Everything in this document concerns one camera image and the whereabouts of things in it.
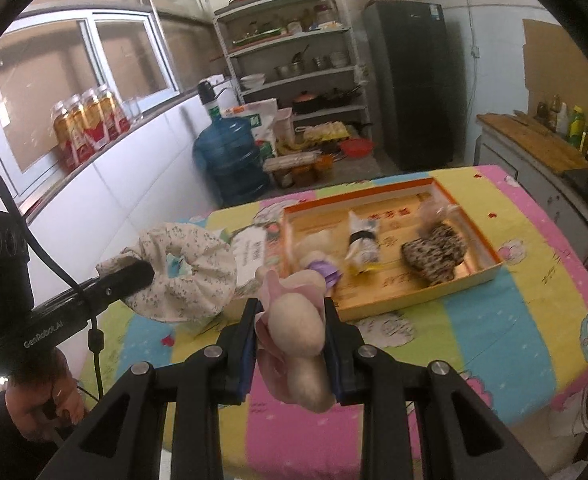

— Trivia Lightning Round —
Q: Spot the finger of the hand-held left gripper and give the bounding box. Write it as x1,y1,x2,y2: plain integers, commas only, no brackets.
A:
31,261,156,320

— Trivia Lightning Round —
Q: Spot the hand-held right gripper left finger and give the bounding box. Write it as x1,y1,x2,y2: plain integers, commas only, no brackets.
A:
61,297,261,480

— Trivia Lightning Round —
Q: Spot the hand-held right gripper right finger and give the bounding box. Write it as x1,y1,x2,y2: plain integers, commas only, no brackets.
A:
323,297,545,480

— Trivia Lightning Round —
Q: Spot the pink plush rabbit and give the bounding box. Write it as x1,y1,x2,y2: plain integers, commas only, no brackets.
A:
254,267,336,415

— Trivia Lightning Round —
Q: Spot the white floral scrunchie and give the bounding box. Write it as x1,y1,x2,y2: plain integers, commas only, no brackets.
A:
96,222,239,324

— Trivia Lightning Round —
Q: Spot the gold cardboard box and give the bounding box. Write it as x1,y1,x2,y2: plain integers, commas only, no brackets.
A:
279,177,505,323

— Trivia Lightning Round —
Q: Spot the cream plush toy purple bow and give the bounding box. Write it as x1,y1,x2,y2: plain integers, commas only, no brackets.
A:
294,232,344,294

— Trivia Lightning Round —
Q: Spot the small black white packet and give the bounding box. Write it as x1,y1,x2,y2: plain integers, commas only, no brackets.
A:
346,211,381,277

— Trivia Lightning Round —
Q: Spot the leopard print scrunchie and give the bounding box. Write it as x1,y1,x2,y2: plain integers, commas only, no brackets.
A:
401,224,469,287

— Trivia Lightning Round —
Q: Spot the person's left hand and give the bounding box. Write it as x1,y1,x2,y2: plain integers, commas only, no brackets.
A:
5,349,88,442

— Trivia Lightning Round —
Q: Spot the white floral tissue box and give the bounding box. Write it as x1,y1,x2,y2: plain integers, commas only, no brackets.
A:
221,225,288,306

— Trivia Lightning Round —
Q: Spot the blue water jug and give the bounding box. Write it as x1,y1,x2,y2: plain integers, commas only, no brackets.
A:
193,115,271,207

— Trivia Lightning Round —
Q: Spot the glass cup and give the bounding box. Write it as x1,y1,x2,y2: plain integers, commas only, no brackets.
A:
121,96,146,124

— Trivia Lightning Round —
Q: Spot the orange-filled clear container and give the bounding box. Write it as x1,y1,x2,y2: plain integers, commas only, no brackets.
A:
274,157,336,189

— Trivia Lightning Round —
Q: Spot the clear noodle container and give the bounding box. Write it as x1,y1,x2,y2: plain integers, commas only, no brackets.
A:
263,152,321,171

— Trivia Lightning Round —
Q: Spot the black white water pump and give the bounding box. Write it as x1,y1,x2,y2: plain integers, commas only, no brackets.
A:
197,80,236,122

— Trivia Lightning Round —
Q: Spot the white rice sack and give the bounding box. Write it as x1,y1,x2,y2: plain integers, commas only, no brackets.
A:
223,100,279,157

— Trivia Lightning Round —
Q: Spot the red bowl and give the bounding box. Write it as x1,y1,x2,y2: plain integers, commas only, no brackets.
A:
338,139,375,160

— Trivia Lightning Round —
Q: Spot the white sliding window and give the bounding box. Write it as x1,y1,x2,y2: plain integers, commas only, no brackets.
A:
0,7,183,196

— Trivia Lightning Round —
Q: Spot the beige paper bag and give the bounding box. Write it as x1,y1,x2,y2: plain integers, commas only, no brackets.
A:
274,110,295,147

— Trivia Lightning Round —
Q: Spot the egg tray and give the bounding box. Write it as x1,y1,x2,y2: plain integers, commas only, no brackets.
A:
304,122,350,142

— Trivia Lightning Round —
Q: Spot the black pot red lid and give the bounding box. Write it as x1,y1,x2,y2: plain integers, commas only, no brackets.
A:
293,91,323,115

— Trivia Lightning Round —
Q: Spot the black wok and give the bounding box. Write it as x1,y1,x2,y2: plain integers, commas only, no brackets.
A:
324,86,363,109

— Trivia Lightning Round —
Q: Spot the grey kitchen counter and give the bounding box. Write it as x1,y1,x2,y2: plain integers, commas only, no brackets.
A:
476,113,588,266

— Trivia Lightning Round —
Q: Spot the steel pot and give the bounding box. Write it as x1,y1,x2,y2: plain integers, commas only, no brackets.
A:
274,60,305,80

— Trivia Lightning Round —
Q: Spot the green tray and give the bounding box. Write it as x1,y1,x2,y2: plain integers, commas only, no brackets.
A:
234,29,281,46

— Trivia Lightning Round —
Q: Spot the black fridge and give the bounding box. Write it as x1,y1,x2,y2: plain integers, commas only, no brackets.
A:
362,1,451,172

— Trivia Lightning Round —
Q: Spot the wooden cutting board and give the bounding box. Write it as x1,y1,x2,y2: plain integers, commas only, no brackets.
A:
476,113,588,175

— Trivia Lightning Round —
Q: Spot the stack of steel bowls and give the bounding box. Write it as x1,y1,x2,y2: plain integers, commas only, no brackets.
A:
314,51,350,71

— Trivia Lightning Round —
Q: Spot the grey metal shelf rack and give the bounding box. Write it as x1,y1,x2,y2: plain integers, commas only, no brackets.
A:
212,0,371,161

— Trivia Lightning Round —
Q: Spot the green yellow bottle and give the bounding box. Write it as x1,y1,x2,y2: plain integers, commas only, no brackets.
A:
568,105,586,144

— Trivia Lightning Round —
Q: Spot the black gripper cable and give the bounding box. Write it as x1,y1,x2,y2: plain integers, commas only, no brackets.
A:
0,155,107,413

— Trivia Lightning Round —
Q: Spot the cardboard wall sheet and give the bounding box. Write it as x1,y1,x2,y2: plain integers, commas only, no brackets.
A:
521,18,588,111

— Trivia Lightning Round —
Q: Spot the wall cable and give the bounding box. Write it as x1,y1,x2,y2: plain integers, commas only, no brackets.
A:
455,0,481,161

